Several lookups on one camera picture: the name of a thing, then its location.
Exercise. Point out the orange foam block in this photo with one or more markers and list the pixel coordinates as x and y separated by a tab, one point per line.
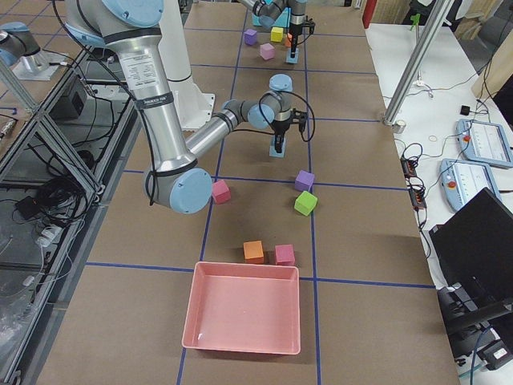
254	252
288	40

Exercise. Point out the pink plastic bin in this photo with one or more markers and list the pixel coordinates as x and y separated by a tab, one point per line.
244	308

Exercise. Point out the black laptop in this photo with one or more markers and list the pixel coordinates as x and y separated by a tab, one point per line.
474	249

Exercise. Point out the light blue block arm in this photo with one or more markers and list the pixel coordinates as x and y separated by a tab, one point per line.
294	60
274	153

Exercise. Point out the blue plastic bin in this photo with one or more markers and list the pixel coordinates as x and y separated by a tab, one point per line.
281	21

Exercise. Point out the orange foam block left side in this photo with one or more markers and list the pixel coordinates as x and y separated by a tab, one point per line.
288	40

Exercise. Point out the purple foam block left side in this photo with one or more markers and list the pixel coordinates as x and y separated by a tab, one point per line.
250	37

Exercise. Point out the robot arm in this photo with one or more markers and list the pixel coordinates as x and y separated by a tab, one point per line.
270	11
148	39

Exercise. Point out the dark pink foam block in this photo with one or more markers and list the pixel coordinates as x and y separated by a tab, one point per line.
284	255

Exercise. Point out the green foam block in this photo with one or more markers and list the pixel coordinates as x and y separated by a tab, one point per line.
305	203

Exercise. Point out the orange foam block right side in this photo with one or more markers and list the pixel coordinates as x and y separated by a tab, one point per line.
254	252

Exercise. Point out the purple foam block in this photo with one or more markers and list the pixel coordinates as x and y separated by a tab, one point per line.
304	181
250	37

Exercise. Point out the purple foam block right side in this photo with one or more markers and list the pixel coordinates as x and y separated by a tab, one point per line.
304	181

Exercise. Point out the teach pendant near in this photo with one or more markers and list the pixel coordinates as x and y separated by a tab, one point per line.
461	180

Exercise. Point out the teach pendant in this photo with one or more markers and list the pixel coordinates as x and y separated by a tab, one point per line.
461	180
484	142

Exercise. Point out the aluminium side frame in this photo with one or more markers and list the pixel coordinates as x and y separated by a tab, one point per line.
60	166

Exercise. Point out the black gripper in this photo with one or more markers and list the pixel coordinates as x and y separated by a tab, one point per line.
295	31
280	127

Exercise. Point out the magenta foam block near pedestal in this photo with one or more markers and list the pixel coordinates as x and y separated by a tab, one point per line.
220	192

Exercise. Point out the yellow foam block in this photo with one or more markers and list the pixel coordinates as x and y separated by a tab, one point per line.
276	34

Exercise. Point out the aluminium frame post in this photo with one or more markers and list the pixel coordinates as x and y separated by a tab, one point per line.
425	20

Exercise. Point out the small metal cylinder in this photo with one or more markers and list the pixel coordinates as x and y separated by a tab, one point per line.
399	126

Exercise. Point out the teach pendant far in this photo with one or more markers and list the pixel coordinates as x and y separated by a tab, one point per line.
484	142

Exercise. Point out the light pink foam block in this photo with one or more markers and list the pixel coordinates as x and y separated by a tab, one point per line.
267	51

